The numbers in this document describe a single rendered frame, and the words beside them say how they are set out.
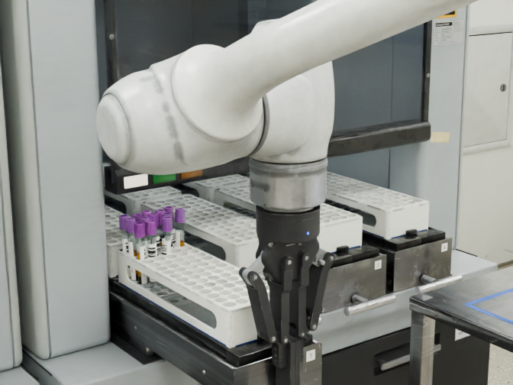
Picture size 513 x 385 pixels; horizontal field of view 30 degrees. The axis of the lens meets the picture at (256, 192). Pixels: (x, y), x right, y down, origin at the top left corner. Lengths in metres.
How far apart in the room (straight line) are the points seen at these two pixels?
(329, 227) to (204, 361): 0.40
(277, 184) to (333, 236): 0.47
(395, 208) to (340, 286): 0.18
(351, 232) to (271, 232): 0.47
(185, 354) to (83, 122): 0.34
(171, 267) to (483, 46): 2.30
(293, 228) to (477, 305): 0.35
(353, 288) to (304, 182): 0.49
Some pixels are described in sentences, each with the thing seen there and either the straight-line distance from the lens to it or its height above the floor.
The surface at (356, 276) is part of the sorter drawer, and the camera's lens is 1.54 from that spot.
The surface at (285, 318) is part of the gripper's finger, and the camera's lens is 1.15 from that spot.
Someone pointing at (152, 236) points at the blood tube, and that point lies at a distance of 1.36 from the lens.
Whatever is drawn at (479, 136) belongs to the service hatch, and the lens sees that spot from 3.52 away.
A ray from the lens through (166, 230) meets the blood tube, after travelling 1.37.
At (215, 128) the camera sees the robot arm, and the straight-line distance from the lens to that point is 0.92.
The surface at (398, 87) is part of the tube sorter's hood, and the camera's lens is 1.62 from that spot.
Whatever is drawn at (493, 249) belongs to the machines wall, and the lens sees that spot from 3.73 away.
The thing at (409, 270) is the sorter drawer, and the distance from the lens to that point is 1.62.
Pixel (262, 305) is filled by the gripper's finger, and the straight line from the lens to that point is 1.12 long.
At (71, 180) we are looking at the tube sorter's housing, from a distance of 1.32.
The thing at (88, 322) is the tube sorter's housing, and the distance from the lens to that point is 1.39.
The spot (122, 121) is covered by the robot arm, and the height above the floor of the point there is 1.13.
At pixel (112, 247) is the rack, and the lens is 1.43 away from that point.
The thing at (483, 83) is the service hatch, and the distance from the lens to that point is 3.50.
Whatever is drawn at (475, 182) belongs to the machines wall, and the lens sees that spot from 3.56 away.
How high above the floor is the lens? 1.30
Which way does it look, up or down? 15 degrees down
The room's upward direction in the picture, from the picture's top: straight up
